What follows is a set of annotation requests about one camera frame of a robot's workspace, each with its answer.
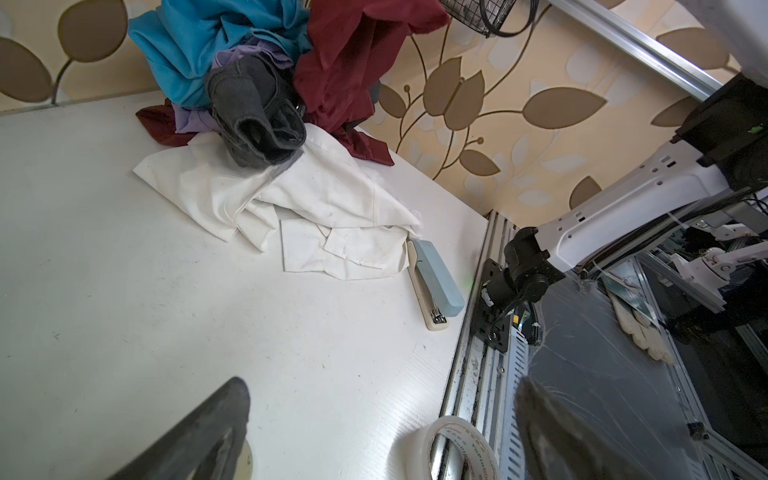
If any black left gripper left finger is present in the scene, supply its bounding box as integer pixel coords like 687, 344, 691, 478
112, 377, 250, 479

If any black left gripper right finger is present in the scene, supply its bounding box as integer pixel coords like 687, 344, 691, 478
514, 376, 652, 479

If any maroon shirt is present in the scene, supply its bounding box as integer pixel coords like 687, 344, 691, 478
135, 0, 451, 167

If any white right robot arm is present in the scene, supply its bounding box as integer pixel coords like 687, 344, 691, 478
473, 73, 767, 479

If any lilac cloth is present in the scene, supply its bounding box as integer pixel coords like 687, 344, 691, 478
171, 37, 294, 134

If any dark grey cloth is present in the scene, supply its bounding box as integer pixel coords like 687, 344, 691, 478
205, 56, 307, 171

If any teal cloth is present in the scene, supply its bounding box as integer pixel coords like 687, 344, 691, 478
128, 0, 312, 109

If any round beige disc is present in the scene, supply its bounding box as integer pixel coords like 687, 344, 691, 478
233, 441, 254, 480

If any clear tape roll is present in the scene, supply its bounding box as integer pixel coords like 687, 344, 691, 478
405, 416, 500, 480

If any light blue stapler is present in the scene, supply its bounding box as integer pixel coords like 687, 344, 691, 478
406, 239, 466, 331

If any white shirt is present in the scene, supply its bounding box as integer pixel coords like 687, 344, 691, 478
134, 125, 421, 281

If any slotted cable duct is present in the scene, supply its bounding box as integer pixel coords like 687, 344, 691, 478
494, 332, 529, 480

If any black wire basket rear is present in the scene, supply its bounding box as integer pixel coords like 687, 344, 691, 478
440, 0, 540, 38

